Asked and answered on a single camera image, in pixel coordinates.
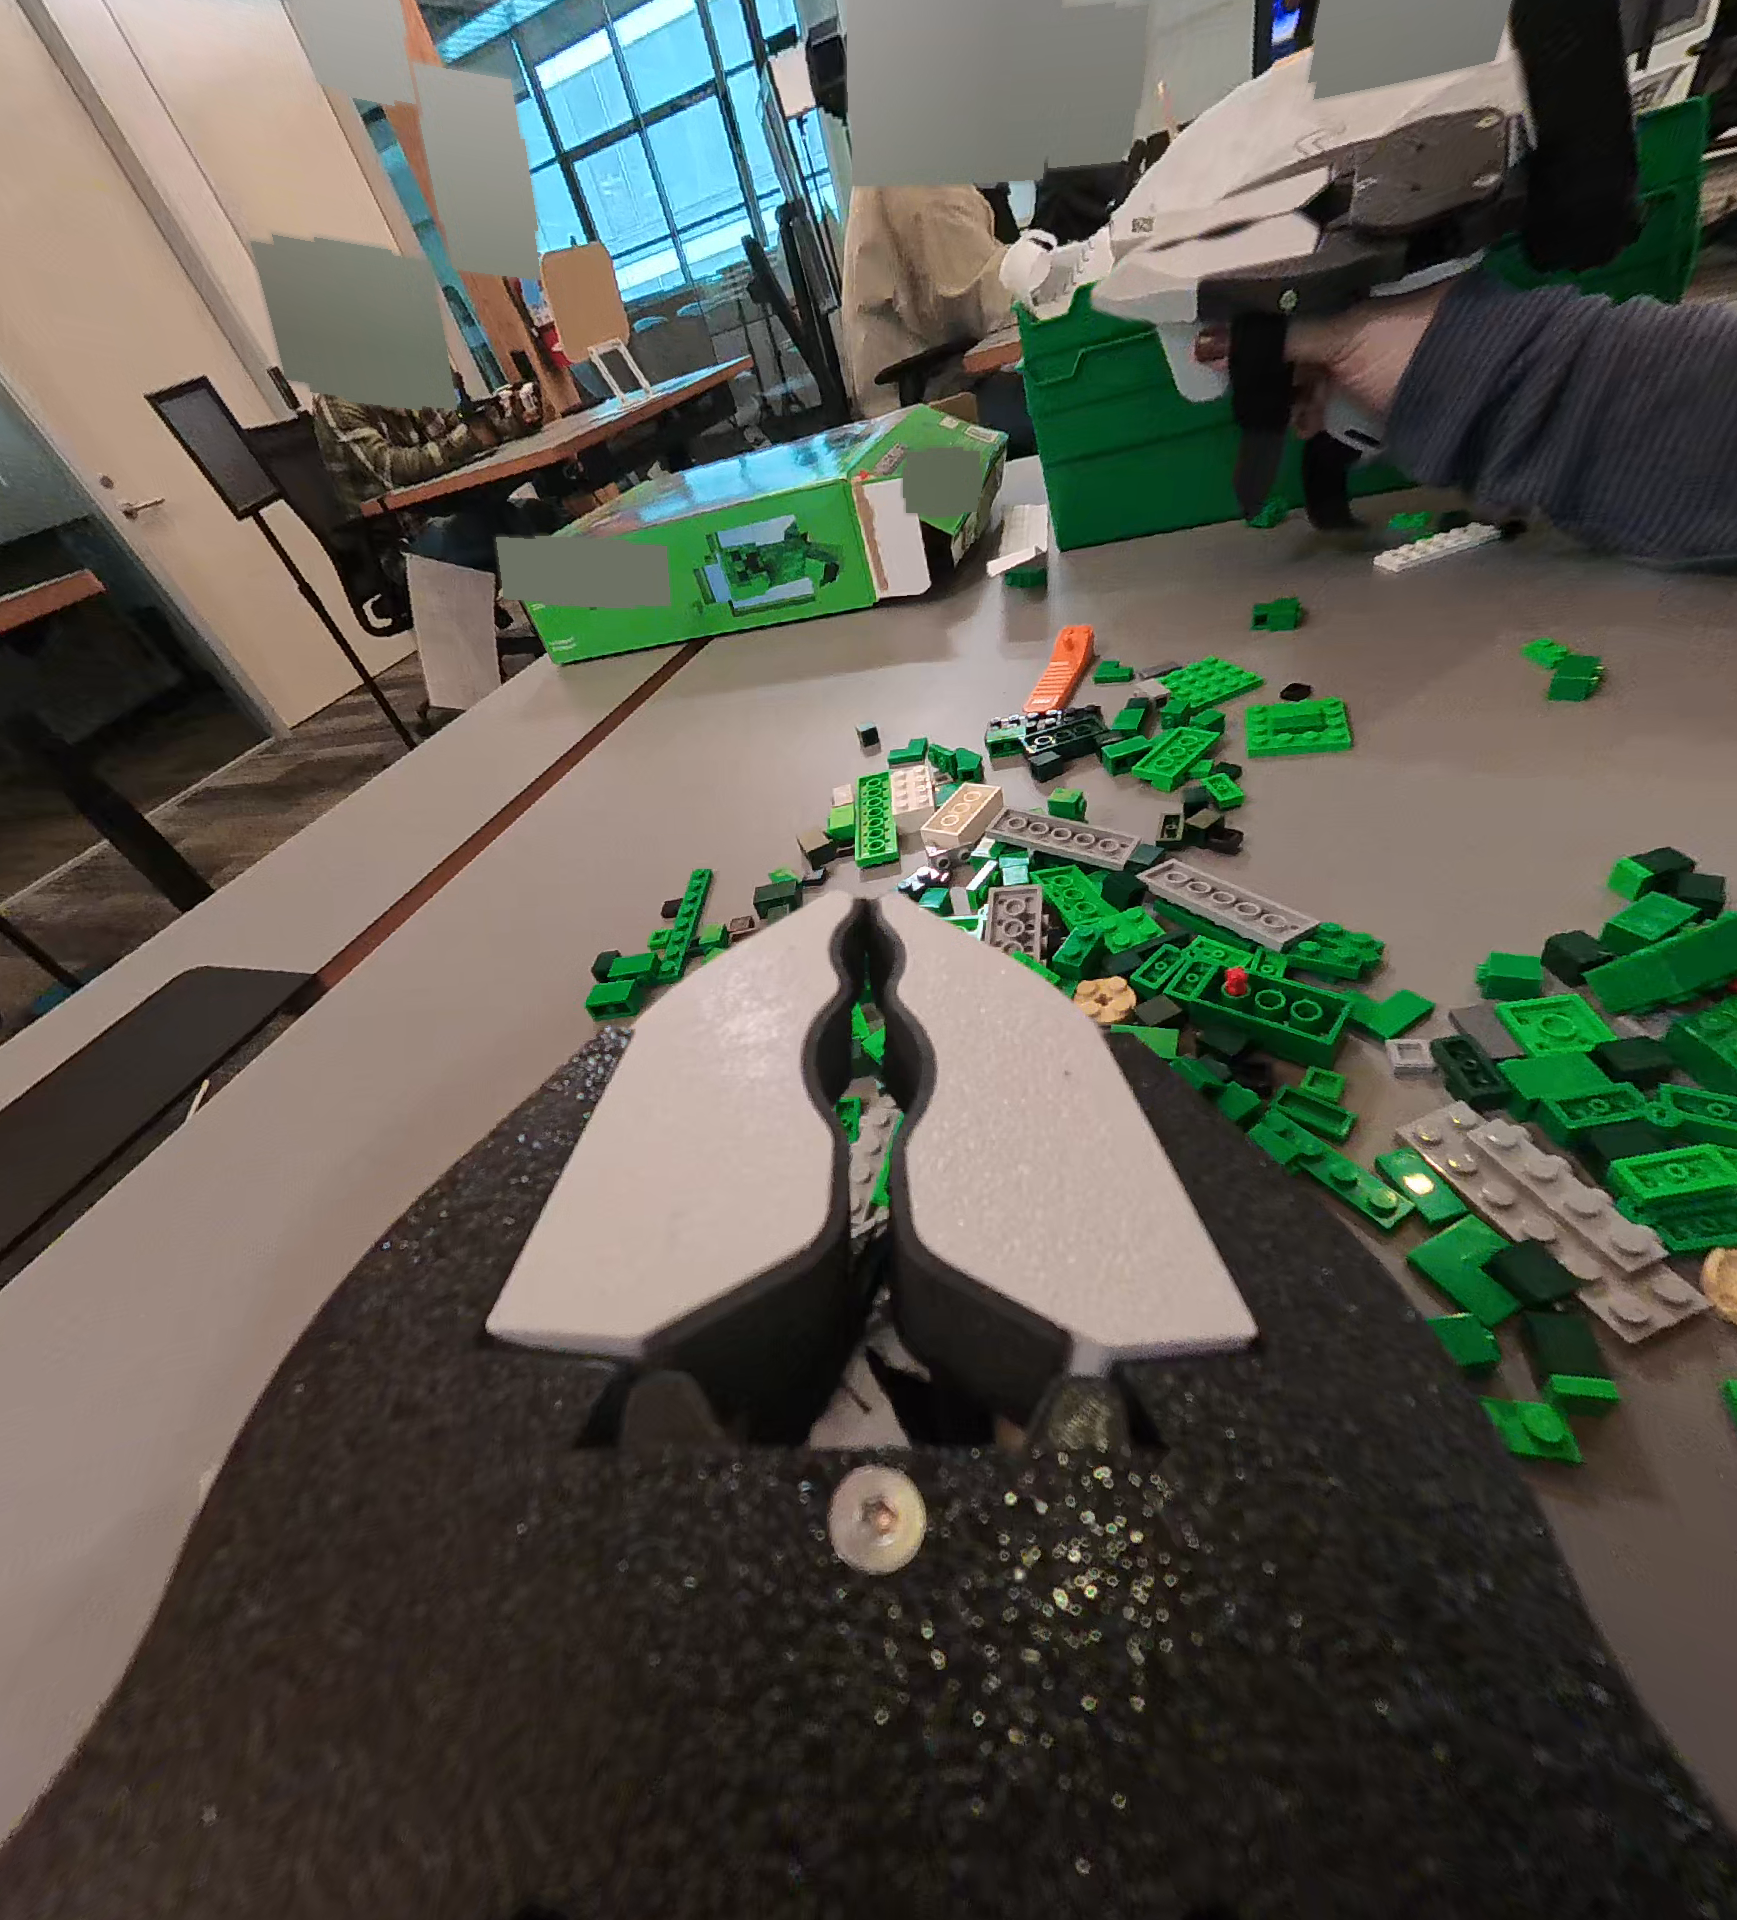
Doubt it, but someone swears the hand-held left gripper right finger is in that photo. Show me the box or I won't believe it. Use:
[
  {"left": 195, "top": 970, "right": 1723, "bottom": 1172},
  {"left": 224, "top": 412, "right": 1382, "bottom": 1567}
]
[{"left": 874, "top": 893, "right": 1261, "bottom": 1383}]

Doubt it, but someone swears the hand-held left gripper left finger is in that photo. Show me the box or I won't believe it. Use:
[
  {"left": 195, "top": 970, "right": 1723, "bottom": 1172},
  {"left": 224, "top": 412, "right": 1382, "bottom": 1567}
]
[{"left": 483, "top": 893, "right": 876, "bottom": 1368}]

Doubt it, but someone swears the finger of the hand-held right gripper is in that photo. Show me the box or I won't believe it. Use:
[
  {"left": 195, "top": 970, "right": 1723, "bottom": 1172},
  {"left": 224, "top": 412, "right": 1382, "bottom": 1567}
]
[
  {"left": 1091, "top": 222, "right": 1353, "bottom": 325},
  {"left": 1105, "top": 163, "right": 1339, "bottom": 298}
]

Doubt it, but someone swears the white toy brick piece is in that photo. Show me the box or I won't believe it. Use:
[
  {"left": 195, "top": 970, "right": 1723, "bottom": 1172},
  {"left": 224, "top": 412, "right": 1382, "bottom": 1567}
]
[{"left": 1001, "top": 231, "right": 1112, "bottom": 306}]

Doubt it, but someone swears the pile of green toy bricks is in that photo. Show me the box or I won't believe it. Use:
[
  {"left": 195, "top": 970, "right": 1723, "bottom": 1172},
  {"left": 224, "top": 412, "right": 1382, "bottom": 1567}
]
[{"left": 582, "top": 498, "right": 1737, "bottom": 1470}]

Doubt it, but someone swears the person's right forearm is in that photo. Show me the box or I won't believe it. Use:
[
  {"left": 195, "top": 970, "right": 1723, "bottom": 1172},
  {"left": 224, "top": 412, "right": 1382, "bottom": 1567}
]
[{"left": 1385, "top": 274, "right": 1737, "bottom": 579}]

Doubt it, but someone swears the grey desk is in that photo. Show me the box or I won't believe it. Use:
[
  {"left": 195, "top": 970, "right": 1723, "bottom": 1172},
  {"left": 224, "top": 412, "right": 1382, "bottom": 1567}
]
[{"left": 0, "top": 446, "right": 1737, "bottom": 1920}]

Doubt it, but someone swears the person's right hand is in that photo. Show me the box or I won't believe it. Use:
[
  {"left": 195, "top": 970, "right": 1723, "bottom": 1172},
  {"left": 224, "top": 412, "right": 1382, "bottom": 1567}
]
[{"left": 1284, "top": 283, "right": 1442, "bottom": 453}]

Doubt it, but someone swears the white plastic bag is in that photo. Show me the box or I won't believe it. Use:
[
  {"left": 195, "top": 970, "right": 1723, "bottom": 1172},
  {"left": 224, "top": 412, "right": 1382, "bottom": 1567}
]
[{"left": 1121, "top": 67, "right": 1513, "bottom": 217}]

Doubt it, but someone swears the green plastic crate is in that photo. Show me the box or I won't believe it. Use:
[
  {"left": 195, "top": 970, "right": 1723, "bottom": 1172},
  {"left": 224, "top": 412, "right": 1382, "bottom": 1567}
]
[{"left": 1014, "top": 96, "right": 1711, "bottom": 555}]

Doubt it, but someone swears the long narrow grey plate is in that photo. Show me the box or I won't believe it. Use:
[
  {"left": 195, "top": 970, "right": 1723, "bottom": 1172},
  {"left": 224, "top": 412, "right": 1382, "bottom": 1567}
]
[
  {"left": 985, "top": 807, "right": 1142, "bottom": 876},
  {"left": 1139, "top": 859, "right": 1322, "bottom": 955}
]

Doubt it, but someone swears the white long toy plate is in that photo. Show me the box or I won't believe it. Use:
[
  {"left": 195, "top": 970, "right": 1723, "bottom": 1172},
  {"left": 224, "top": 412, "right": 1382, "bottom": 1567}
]
[{"left": 1372, "top": 523, "right": 1506, "bottom": 579}]

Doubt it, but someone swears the orange brick separator tool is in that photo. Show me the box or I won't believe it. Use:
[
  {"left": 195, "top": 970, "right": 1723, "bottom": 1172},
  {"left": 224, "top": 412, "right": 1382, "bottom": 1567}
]
[{"left": 1024, "top": 624, "right": 1105, "bottom": 718}]

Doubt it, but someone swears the black office chair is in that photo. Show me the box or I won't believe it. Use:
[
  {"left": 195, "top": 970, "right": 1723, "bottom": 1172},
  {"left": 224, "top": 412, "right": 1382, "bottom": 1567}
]
[
  {"left": 736, "top": 192, "right": 978, "bottom": 441},
  {"left": 240, "top": 409, "right": 415, "bottom": 643}
]

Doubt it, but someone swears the green cardboard box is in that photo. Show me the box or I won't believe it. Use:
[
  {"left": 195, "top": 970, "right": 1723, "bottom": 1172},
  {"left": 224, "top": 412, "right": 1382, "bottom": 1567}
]
[{"left": 521, "top": 402, "right": 1014, "bottom": 666}]

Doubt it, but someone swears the wide long light grey plate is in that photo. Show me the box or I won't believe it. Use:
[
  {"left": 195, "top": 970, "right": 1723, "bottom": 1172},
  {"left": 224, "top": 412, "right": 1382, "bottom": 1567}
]
[{"left": 1396, "top": 1098, "right": 1712, "bottom": 1349}]

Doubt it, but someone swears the white paper sheet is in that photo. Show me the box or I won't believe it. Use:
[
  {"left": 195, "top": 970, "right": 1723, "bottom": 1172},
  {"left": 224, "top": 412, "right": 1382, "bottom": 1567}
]
[{"left": 402, "top": 552, "right": 503, "bottom": 710}]

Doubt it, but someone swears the black flat panel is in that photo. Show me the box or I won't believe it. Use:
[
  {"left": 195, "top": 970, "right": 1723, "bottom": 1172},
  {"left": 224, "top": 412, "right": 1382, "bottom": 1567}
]
[{"left": 0, "top": 965, "right": 317, "bottom": 1341}]

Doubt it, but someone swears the black sign stand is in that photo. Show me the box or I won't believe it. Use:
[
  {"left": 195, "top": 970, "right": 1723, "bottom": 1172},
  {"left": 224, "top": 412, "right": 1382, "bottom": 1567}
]
[{"left": 143, "top": 377, "right": 422, "bottom": 757}]

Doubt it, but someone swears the white door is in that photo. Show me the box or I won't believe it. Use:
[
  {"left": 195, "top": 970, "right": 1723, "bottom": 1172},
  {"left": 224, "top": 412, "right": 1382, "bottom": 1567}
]
[{"left": 0, "top": 0, "right": 292, "bottom": 739}]

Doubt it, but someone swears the window wall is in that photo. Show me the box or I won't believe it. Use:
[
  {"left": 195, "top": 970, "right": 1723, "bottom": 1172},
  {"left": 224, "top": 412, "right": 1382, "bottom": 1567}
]
[{"left": 417, "top": 0, "right": 847, "bottom": 310}]

